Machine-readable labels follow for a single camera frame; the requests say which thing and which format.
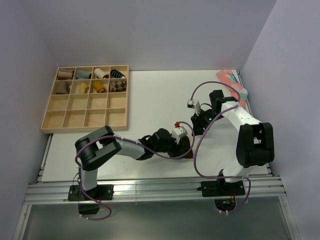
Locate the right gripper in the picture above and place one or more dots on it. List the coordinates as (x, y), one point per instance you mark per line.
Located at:
(198, 124)

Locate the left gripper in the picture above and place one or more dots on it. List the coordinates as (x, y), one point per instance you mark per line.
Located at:
(174, 153)

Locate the brown sock with striped cuff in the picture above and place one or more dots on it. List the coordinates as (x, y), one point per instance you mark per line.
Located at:
(184, 148)

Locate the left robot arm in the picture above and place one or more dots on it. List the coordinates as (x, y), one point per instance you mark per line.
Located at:
(96, 148)

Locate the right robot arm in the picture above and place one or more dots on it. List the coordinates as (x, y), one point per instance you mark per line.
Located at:
(255, 141)

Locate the pink patterned sock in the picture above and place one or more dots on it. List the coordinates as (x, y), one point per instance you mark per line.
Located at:
(228, 77)

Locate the brown checkered rolled sock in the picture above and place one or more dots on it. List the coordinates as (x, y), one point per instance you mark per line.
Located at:
(118, 86)

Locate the black white striped rolled sock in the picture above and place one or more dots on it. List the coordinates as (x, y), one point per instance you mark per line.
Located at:
(117, 74)

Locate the mustard yellow rolled sock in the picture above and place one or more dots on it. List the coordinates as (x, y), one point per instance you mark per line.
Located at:
(99, 87)

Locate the wooden compartment tray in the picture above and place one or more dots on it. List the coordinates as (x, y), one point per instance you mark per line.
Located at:
(71, 113)

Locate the pale yellow rolled sock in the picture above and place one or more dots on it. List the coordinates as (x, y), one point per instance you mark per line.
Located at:
(81, 88)

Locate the grey blue rolled sock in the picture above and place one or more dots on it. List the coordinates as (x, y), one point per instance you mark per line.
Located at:
(82, 74)

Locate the grey brown rolled sock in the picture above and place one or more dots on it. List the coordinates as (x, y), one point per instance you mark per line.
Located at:
(62, 88)

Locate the beige striped rolled sock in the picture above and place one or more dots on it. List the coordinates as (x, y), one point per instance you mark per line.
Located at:
(65, 74)

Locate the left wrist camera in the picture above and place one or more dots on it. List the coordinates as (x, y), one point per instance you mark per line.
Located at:
(178, 132)

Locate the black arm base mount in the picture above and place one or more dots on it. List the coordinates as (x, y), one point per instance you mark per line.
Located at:
(221, 188)

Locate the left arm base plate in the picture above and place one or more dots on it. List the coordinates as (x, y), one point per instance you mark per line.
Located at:
(100, 192)

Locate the aluminium frame rail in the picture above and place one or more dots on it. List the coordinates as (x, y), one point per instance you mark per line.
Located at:
(150, 190)

